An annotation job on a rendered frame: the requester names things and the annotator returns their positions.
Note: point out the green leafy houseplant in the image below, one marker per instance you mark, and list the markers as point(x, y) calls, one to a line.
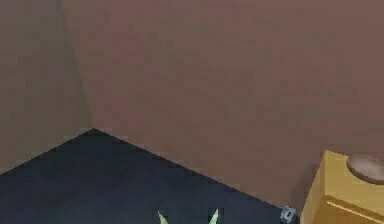
point(213, 218)

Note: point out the yellow wooden stand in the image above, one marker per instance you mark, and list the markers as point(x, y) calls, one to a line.
point(340, 196)

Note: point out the grey round dish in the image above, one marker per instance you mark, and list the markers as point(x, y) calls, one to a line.
point(366, 167)

